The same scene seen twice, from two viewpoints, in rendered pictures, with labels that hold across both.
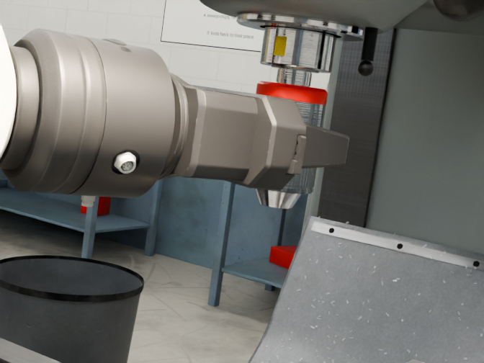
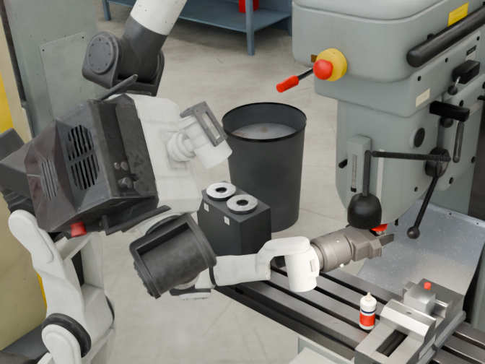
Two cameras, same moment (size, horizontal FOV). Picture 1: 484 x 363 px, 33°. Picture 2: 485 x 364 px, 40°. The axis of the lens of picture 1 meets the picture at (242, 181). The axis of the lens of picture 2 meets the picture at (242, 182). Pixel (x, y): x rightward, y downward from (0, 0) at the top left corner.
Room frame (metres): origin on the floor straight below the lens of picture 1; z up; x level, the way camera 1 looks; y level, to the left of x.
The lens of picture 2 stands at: (-0.88, 0.08, 2.23)
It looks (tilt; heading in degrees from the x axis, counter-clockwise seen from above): 31 degrees down; 9
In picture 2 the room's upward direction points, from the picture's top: 3 degrees counter-clockwise
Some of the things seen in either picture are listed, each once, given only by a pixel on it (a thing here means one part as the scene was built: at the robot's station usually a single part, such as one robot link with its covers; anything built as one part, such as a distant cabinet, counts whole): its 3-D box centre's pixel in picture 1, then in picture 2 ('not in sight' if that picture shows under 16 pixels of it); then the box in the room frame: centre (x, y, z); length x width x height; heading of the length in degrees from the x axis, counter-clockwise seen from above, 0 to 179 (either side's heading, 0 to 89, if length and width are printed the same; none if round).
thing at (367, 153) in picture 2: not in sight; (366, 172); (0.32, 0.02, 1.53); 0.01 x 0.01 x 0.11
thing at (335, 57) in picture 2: not in sight; (330, 64); (0.34, 0.10, 1.76); 0.06 x 0.02 x 0.06; 58
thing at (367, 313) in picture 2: not in sight; (367, 308); (0.50, -0.01, 1.02); 0.04 x 0.04 x 0.11
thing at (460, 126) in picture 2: not in sight; (458, 141); (0.39, -0.16, 1.58); 0.17 x 0.01 x 0.01; 169
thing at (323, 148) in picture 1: (312, 147); (384, 241); (0.51, -0.04, 1.23); 0.06 x 0.02 x 0.03; 126
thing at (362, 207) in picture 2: not in sight; (364, 207); (0.32, 0.02, 1.45); 0.07 x 0.07 x 0.06
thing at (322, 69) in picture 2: not in sight; (324, 68); (0.32, 0.11, 1.76); 0.04 x 0.03 x 0.04; 58
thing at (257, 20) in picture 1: (301, 25); not in sight; (0.54, -0.02, 1.31); 0.09 x 0.09 x 0.01
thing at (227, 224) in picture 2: not in sight; (233, 224); (0.80, 0.39, 1.07); 0.22 x 0.12 x 0.20; 48
